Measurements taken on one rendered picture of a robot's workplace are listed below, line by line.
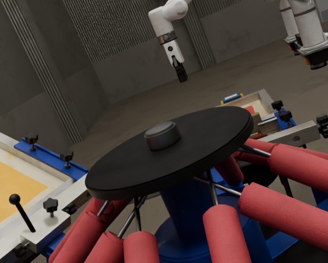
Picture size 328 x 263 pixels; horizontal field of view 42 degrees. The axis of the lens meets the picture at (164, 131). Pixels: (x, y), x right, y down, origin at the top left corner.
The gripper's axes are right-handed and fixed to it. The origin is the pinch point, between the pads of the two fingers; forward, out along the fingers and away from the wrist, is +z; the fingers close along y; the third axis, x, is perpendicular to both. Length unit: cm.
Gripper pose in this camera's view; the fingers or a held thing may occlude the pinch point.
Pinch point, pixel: (182, 75)
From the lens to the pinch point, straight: 174.7
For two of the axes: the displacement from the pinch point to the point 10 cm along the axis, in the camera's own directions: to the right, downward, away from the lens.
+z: 3.8, 8.9, 2.5
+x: -9.2, 3.4, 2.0
